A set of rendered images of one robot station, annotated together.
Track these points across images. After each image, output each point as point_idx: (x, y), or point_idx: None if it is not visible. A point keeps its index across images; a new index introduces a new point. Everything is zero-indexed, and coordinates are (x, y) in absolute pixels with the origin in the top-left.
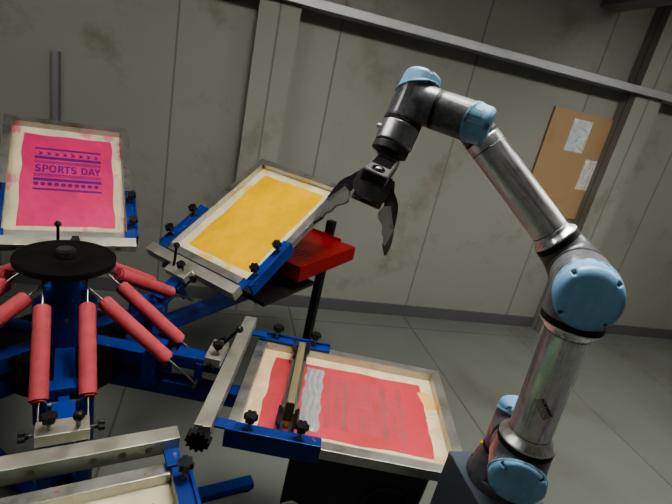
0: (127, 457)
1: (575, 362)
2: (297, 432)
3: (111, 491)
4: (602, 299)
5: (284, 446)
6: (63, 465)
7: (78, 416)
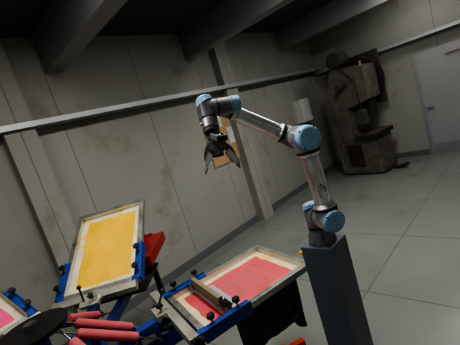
0: None
1: (320, 163)
2: (236, 302)
3: None
4: (313, 134)
5: (235, 315)
6: None
7: None
